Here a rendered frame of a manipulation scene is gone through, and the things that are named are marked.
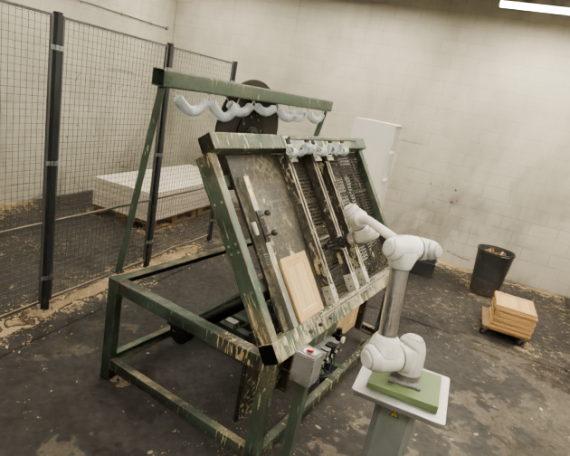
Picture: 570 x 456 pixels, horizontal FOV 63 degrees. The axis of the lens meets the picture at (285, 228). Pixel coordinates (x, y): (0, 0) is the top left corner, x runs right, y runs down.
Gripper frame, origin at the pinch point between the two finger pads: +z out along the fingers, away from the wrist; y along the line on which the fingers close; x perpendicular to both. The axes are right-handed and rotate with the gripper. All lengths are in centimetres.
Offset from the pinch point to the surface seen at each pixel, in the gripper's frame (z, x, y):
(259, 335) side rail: 10, 83, -32
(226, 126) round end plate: 38, 12, 104
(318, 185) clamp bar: 4, -29, 44
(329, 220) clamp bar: 4.2, -28.4, 17.0
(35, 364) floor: 198, 108, -14
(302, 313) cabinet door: 6, 42, -33
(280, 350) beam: 3, 79, -44
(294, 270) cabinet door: 6.7, 34.1, -6.7
